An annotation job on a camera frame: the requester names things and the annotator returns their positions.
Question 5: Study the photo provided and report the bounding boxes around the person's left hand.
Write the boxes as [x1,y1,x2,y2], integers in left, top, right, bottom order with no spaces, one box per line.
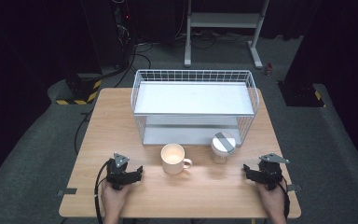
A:
[101,179,132,217]

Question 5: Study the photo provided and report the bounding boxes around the thin black floor cable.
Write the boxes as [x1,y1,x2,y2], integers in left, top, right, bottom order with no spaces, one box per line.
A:
[74,108,95,155]

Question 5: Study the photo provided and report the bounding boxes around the bundle of floor cables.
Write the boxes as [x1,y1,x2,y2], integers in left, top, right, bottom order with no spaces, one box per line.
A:
[136,28,254,51]

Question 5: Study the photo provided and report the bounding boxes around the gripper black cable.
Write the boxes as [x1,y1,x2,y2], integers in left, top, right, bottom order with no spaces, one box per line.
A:
[93,159,112,224]
[277,176,291,219]

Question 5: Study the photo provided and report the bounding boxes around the dark equipment tower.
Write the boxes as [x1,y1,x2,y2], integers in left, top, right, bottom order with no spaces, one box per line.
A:
[109,0,137,70]

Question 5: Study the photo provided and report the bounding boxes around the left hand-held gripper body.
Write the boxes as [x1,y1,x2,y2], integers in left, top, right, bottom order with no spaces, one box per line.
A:
[105,152,138,191]

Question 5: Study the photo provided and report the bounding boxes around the cream ceramic mug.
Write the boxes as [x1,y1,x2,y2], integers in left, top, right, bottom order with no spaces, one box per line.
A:
[160,143,194,175]

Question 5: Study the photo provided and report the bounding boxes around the black yellow striped base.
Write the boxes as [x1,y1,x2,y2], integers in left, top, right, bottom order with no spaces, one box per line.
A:
[55,74,103,106]
[277,79,327,108]

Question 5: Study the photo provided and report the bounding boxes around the white wire shelf rack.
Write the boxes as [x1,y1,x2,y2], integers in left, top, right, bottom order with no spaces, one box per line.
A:
[131,68,261,147]

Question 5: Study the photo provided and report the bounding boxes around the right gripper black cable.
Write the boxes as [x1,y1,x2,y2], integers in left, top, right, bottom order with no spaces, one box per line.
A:
[277,176,291,219]

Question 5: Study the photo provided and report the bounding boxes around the grey metal stand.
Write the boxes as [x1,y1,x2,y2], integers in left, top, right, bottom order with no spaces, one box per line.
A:
[183,0,270,70]

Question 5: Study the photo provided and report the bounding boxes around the person's right hand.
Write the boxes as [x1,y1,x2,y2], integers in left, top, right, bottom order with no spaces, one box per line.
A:
[255,180,288,218]

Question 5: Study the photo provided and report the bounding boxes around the grey tape piece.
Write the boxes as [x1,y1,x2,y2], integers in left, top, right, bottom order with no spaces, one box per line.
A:
[57,188,78,197]
[286,183,304,192]

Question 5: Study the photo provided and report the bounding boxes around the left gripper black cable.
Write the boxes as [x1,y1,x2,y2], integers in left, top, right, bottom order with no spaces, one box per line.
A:
[93,159,112,224]

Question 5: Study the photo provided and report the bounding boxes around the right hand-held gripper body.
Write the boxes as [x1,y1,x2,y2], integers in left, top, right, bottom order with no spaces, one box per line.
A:
[255,152,291,191]

